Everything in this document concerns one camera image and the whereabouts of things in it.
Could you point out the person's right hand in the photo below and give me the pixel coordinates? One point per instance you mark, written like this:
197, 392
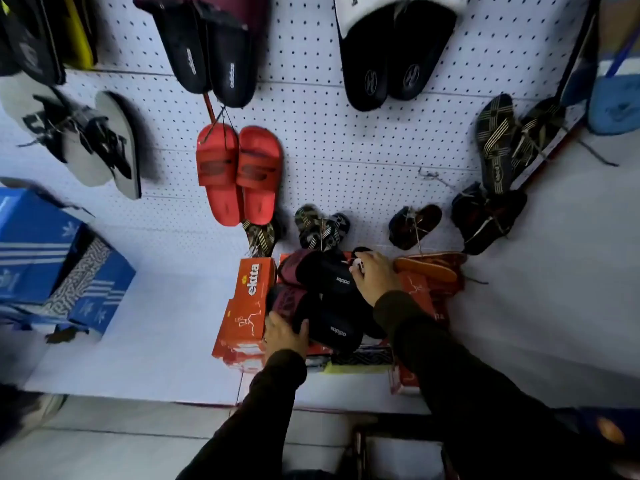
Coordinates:
377, 277

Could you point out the person's left hand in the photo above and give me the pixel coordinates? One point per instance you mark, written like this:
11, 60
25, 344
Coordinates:
286, 339

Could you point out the orange brown sandals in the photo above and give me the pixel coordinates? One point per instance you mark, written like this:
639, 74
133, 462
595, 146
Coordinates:
425, 269

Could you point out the small black gold striped slipper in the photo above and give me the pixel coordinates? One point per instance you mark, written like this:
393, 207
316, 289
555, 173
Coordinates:
309, 227
336, 229

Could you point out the small dark sandals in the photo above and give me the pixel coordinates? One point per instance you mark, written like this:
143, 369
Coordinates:
415, 225

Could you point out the light blue slipper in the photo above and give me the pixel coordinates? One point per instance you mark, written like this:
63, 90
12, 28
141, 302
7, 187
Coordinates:
615, 107

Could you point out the person's right forearm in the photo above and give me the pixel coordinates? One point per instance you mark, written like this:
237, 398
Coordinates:
465, 384

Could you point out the person's left forearm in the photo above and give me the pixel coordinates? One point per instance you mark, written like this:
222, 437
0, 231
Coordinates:
260, 414

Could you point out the white display ledge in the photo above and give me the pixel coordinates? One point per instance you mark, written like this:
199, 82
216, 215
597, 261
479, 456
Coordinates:
150, 344

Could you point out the stack of orange shoe boxes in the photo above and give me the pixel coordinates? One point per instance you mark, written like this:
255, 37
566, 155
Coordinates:
247, 304

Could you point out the yellow black patterned box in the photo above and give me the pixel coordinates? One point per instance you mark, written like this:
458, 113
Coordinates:
360, 362

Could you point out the metal pegboard hook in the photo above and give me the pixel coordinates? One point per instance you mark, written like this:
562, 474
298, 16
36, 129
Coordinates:
436, 177

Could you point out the blue box with zebra pattern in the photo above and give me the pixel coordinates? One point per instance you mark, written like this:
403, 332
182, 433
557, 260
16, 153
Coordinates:
95, 289

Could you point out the brown cardboard scrap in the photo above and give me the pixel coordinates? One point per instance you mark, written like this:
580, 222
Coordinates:
65, 334

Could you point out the grey sneaker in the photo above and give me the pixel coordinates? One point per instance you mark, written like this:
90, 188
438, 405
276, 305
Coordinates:
30, 412

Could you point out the blue box with white stripes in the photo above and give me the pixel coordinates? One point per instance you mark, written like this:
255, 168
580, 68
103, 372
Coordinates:
35, 244

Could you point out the dark box with orange dot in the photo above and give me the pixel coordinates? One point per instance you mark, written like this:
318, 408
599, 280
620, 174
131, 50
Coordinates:
607, 427

